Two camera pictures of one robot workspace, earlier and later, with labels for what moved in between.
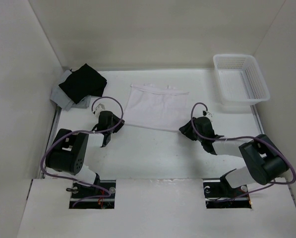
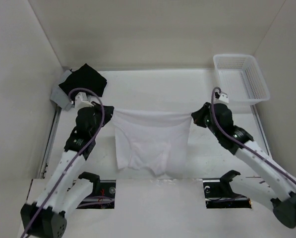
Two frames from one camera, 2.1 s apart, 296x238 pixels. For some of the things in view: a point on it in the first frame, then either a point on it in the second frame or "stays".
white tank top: [157, 107] → [154, 141]
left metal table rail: [55, 121] stays
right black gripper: [186, 129] → [198, 115]
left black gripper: [117, 120] → [108, 112]
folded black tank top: [83, 83] stays
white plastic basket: [241, 81] stays
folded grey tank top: [61, 98] stays
